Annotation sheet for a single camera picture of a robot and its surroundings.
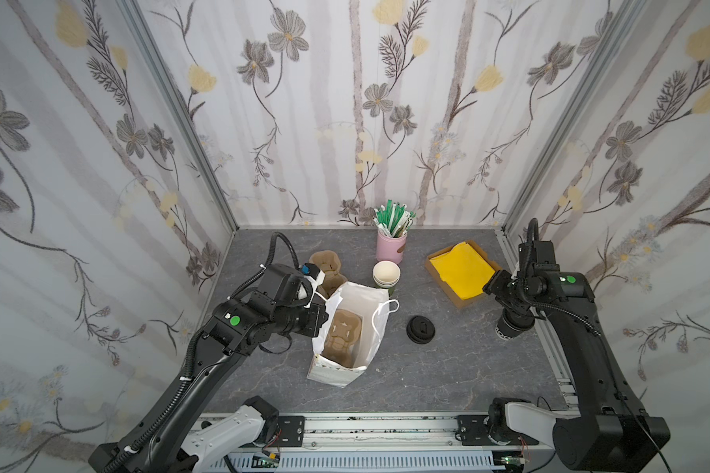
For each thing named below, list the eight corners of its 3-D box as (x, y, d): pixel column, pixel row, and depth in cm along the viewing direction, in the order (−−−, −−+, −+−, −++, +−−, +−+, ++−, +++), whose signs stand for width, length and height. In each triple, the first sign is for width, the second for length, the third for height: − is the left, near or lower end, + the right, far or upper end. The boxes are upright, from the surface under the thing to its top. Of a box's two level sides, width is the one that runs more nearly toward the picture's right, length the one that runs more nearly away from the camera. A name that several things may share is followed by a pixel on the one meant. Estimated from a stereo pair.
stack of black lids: (407, 344, 92) (409, 339, 89) (405, 320, 97) (406, 315, 94) (434, 344, 92) (436, 339, 89) (430, 320, 97) (432, 315, 94)
